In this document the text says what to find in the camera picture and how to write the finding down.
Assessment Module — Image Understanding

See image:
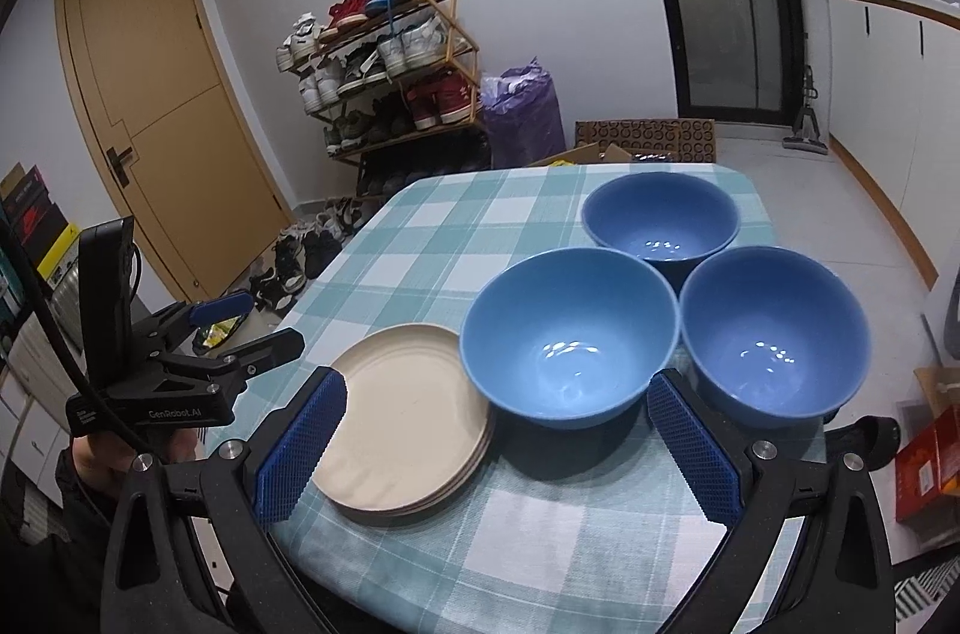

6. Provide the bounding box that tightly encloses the blue bowl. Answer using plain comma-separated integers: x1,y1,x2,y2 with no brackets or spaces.
679,245,871,422
459,247,682,431
583,172,742,284

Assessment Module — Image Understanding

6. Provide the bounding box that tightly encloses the yellow snack wrapper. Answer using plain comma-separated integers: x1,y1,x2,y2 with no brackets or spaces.
195,315,248,354

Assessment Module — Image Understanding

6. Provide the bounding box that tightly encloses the black door handle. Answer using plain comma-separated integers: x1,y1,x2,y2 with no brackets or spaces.
105,146,140,185

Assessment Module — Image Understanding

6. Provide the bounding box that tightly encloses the black white striped mat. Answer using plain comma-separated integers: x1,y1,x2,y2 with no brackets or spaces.
892,559,960,629

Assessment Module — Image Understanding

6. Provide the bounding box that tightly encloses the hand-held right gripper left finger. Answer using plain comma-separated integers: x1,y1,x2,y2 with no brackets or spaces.
101,365,350,634

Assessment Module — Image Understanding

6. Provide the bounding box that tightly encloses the floor mop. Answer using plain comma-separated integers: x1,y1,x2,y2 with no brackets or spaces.
782,65,830,157

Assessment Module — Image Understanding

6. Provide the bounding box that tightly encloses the black slipper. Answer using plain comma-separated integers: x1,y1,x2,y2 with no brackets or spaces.
825,418,901,466

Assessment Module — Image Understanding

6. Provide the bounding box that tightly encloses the patterned cardboard box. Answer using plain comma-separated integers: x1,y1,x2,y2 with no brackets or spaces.
576,116,717,164

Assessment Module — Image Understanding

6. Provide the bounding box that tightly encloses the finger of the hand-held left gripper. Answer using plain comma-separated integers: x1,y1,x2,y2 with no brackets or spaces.
160,328,306,395
131,293,256,359

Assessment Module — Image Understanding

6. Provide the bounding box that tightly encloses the pile of dark shoes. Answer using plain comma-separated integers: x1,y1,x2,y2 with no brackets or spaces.
247,195,376,314

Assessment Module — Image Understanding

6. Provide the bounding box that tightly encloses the wooden shoe rack with shoes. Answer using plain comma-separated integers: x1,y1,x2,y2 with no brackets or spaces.
276,0,485,196

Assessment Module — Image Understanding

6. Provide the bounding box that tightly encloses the orange wooden door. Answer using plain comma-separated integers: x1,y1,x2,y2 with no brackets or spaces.
54,0,295,305

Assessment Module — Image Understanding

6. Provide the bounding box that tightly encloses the person's left forearm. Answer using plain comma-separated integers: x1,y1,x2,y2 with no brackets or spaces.
0,446,128,634

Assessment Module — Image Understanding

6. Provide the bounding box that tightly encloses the purple plastic bag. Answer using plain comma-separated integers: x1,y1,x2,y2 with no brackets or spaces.
480,56,565,169

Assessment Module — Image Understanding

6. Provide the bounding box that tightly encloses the stack of colourful boxes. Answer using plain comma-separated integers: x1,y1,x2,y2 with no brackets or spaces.
0,161,83,335

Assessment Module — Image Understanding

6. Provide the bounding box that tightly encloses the person's left hand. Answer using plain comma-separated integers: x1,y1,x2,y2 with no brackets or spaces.
69,428,202,492

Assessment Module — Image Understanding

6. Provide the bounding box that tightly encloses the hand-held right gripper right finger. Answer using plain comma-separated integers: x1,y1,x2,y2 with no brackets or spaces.
646,368,897,634

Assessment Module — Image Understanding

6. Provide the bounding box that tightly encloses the white kitchen cabinet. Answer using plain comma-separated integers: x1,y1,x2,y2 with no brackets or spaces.
825,0,960,275

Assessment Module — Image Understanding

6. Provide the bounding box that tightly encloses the plain brown cardboard box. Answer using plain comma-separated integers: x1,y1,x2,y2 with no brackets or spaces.
525,143,635,169

